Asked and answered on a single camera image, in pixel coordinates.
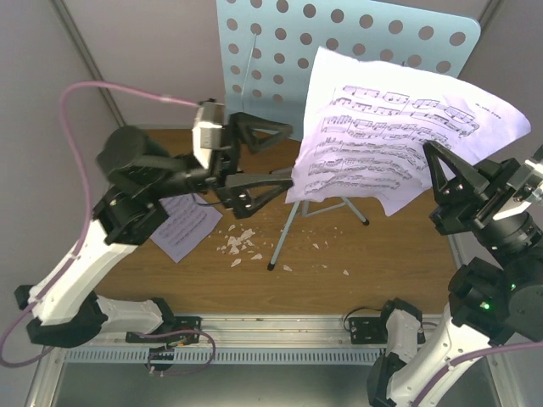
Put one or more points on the right aluminium frame post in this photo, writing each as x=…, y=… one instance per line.
x=488, y=11

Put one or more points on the aluminium front rail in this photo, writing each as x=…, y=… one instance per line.
x=276, y=331

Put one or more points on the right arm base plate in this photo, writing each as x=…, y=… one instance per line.
x=367, y=330

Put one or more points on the light blue music stand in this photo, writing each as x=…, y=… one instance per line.
x=268, y=47

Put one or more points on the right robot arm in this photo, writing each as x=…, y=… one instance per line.
x=489, y=301

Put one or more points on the white debris pile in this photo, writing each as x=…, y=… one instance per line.
x=237, y=244

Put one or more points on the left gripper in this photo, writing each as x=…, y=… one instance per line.
x=235, y=189

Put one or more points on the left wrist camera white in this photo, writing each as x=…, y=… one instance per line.
x=207, y=131

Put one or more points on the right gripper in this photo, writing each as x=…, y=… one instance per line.
x=462, y=203

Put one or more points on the slotted cable duct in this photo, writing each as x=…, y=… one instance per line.
x=228, y=356

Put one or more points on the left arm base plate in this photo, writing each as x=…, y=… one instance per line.
x=182, y=332

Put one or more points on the sheet music paper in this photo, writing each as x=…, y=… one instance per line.
x=365, y=124
x=189, y=222

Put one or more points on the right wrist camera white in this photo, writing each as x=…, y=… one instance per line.
x=526, y=183

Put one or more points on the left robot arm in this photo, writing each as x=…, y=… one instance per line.
x=66, y=310

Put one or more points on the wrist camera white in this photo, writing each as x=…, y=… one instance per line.
x=526, y=183
x=207, y=131

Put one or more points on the aluminium frame post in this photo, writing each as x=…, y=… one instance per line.
x=67, y=21
x=488, y=11

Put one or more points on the left aluminium frame post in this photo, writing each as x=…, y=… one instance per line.
x=67, y=21

